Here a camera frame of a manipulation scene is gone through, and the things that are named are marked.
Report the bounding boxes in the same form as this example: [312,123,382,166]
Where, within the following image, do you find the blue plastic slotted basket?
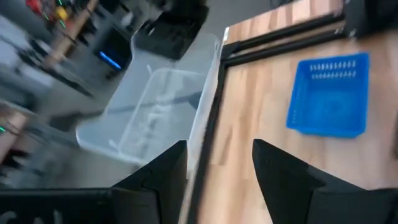
[285,52,371,139]

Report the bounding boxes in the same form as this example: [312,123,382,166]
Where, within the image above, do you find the black computer with blue light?
[92,26,133,80]

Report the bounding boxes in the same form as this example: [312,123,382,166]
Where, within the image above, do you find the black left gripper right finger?
[252,139,374,224]

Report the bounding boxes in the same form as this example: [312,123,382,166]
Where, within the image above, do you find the black aluminium table frame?
[186,12,348,224]

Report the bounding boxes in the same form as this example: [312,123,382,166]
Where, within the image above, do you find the clear plastic bin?
[76,32,222,171]

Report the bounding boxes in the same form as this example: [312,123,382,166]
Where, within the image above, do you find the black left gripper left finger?
[111,140,189,224]

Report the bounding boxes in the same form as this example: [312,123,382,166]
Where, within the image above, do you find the black box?
[133,0,210,61]

